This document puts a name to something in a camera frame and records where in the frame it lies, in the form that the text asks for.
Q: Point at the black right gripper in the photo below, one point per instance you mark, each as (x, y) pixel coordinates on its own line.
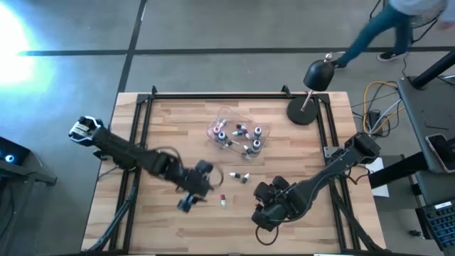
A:
(275, 206)

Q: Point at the black power strip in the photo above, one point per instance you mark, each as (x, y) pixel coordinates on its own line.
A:
(375, 122)

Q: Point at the black aluminium table frame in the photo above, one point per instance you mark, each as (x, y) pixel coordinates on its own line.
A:
(145, 142)

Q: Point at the black tablet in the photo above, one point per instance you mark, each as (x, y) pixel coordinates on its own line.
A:
(442, 151)

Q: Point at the black desk lamp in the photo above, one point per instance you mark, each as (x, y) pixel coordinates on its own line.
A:
(318, 74)

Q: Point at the large blue dye bottle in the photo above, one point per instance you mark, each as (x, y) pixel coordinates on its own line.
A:
(185, 206)

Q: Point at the small grey dye bottle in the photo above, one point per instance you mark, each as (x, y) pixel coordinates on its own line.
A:
(247, 149)

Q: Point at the small teal dye bottle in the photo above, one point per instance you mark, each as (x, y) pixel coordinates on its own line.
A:
(237, 133)

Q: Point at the large black dye bottle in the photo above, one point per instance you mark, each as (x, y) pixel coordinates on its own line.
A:
(222, 136)

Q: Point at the large purple dye bottle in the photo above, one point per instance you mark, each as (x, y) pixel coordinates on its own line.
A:
(257, 132)

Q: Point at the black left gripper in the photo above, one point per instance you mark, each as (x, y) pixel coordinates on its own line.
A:
(193, 179)

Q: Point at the small black dye bottle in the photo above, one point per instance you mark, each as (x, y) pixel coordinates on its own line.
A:
(234, 175)
(231, 143)
(245, 178)

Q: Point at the white paper sheet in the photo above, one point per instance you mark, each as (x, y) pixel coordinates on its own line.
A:
(378, 177)

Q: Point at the person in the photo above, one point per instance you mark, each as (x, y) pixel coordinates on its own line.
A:
(377, 28)

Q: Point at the clear plastic bin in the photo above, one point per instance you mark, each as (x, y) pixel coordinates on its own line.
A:
(264, 142)

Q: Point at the large pink dye bottle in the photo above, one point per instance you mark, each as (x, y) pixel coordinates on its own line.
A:
(216, 129)

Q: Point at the black keyboard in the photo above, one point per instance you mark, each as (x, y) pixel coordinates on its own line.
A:
(439, 224)

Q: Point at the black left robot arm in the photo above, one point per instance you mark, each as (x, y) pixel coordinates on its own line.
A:
(124, 151)

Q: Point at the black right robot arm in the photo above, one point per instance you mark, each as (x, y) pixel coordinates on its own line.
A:
(320, 176)

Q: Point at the grey side desk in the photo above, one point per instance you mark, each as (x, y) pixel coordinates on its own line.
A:
(423, 117)

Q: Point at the large dark teal dye bottle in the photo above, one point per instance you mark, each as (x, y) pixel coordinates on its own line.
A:
(256, 145)

